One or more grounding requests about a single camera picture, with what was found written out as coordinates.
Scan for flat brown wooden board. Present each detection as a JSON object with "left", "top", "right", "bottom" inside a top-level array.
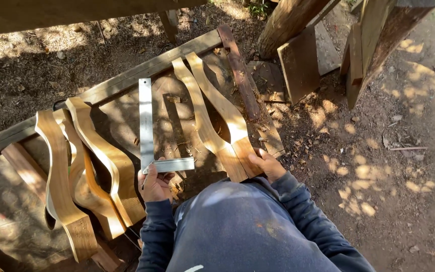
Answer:
[{"left": 277, "top": 24, "right": 321, "bottom": 105}]

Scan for small wooden stake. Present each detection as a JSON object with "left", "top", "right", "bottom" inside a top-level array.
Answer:
[{"left": 158, "top": 9, "right": 179, "bottom": 44}]

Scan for thick overhead wooden beam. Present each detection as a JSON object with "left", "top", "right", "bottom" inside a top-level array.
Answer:
[{"left": 0, "top": 0, "right": 207, "bottom": 38}]

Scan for person's left hand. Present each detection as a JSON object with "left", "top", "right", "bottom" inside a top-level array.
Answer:
[{"left": 137, "top": 157, "right": 176, "bottom": 203}]

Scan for person's right hand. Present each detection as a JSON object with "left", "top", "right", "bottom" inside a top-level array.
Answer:
[{"left": 248, "top": 148, "right": 288, "bottom": 184}]

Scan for long grey wooden edge beam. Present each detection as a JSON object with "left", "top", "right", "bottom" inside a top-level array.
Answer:
[{"left": 0, "top": 29, "right": 223, "bottom": 164}]

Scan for metal try square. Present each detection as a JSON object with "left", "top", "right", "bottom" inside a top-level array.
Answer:
[{"left": 138, "top": 78, "right": 196, "bottom": 175}]

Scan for person's blue clothing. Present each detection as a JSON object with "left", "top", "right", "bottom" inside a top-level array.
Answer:
[{"left": 166, "top": 177, "right": 343, "bottom": 272}]

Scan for dark reddish wooden strip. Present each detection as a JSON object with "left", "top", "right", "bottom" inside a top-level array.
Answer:
[{"left": 217, "top": 24, "right": 262, "bottom": 122}]

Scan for leaning rough wooden planks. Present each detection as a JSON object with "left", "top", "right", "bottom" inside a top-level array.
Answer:
[{"left": 339, "top": 0, "right": 435, "bottom": 110}]

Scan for round wooden post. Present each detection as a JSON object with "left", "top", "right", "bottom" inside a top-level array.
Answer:
[{"left": 257, "top": 0, "right": 332, "bottom": 60}]

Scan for grey weathered wooden plank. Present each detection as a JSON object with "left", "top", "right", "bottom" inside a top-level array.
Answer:
[{"left": 314, "top": 21, "right": 342, "bottom": 76}]

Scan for curved light wooden leg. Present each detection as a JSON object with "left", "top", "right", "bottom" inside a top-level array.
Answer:
[
  {"left": 172, "top": 57, "right": 249, "bottom": 184},
  {"left": 35, "top": 110, "right": 99, "bottom": 263},
  {"left": 53, "top": 108, "right": 127, "bottom": 241},
  {"left": 65, "top": 97, "right": 147, "bottom": 227},
  {"left": 185, "top": 52, "right": 266, "bottom": 179}
]

